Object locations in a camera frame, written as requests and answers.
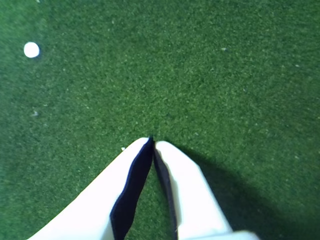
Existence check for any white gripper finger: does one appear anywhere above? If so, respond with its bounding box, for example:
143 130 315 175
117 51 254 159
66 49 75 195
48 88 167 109
26 136 154 240
153 140 261 240

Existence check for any long green putting mat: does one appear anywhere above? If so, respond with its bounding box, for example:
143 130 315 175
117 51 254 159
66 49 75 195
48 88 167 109
0 0 320 240

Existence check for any small white dot marker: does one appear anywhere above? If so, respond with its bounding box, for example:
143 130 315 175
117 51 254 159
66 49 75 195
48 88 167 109
23 41 41 59

